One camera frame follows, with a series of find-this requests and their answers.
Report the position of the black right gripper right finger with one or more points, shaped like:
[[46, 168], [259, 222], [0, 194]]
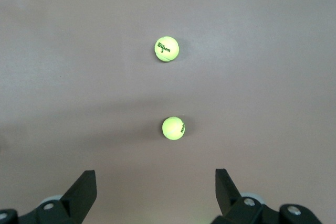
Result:
[[225, 195]]

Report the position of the brown table mat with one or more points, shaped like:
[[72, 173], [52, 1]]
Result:
[[78, 77]]

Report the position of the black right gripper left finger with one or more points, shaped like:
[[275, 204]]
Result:
[[78, 195]]

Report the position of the yellow-green tennis ball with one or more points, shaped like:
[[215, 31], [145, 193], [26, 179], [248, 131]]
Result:
[[172, 128]]

